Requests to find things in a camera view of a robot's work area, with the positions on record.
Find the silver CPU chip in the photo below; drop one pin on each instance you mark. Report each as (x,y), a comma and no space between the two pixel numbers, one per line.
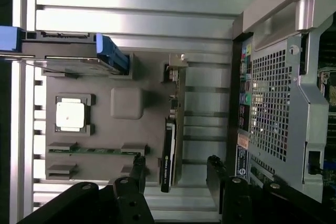
(71,113)

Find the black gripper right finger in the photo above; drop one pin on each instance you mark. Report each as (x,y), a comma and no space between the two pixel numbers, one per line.
(236,197)

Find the grey parts rack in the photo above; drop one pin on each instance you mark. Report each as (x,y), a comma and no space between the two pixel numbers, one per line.
(147,119)

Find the green RAM stick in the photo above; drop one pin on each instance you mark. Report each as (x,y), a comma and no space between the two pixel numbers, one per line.
(99,150)

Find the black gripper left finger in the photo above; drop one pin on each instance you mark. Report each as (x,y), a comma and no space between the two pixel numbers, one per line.
(126,197)

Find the open grey PC case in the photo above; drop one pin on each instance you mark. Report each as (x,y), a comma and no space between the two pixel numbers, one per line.
(275,103)

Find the hard disk in blue carrier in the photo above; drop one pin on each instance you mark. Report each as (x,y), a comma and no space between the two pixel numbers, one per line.
(65,48)

